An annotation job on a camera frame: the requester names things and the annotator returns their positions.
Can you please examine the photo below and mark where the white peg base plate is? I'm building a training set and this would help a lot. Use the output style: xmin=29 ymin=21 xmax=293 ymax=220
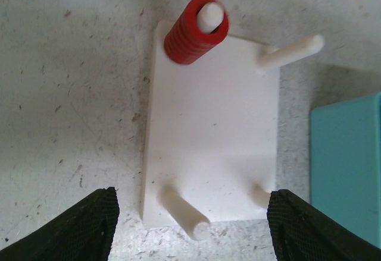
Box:
xmin=140 ymin=4 xmax=324 ymax=240

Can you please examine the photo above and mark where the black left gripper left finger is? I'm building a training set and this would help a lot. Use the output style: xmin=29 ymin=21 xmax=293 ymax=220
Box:
xmin=1 ymin=187 xmax=118 ymax=260

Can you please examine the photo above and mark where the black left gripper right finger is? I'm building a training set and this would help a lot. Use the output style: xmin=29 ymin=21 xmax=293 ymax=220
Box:
xmin=267 ymin=189 xmax=380 ymax=261

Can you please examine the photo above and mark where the teal spring tray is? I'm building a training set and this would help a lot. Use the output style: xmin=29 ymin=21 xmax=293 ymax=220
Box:
xmin=310 ymin=93 xmax=380 ymax=247

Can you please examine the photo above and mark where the large red spring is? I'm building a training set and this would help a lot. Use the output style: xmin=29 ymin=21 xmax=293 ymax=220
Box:
xmin=164 ymin=0 xmax=229 ymax=65

